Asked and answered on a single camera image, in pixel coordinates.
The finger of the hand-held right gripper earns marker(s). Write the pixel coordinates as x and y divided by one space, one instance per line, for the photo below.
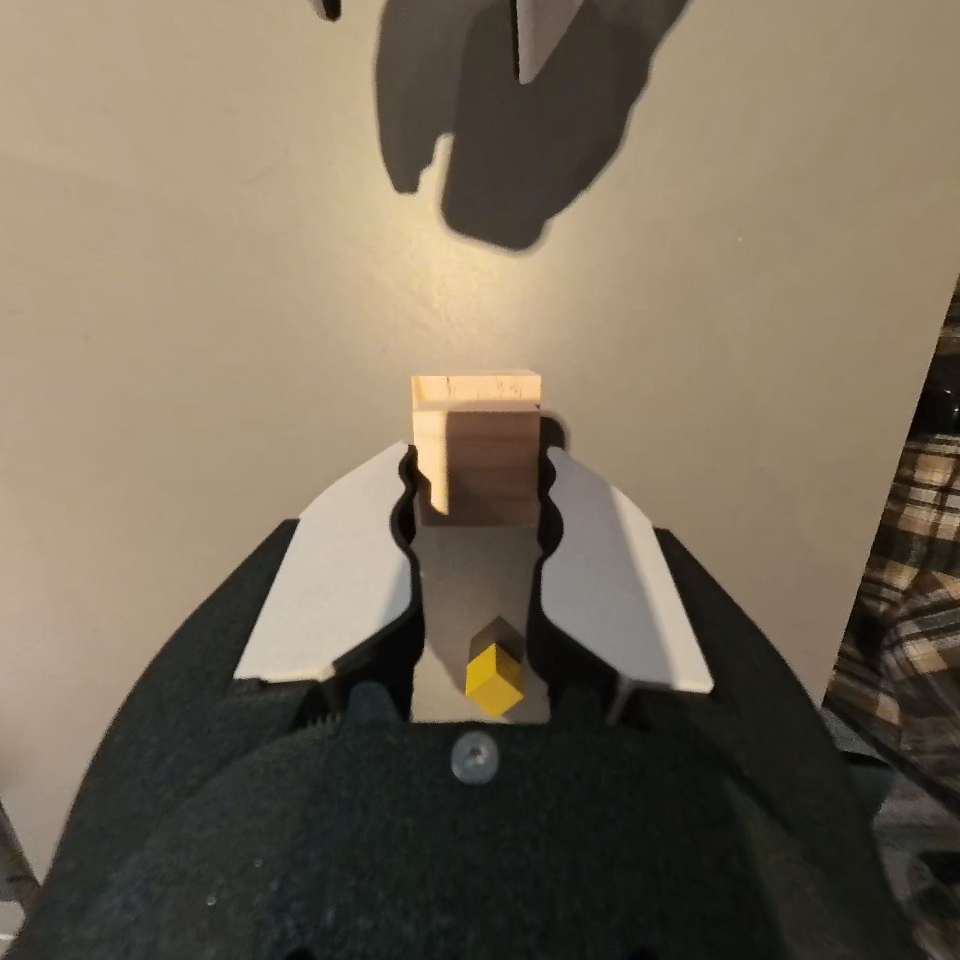
540 30
326 7

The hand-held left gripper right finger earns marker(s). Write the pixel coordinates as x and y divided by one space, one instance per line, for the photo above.
615 592

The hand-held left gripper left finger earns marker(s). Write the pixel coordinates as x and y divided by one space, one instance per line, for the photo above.
337 585

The small wooden cube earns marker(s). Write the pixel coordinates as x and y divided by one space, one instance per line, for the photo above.
487 465

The small yellow cube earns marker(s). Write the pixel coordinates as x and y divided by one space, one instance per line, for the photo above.
491 682

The plaid cloth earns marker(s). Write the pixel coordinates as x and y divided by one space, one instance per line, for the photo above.
907 600

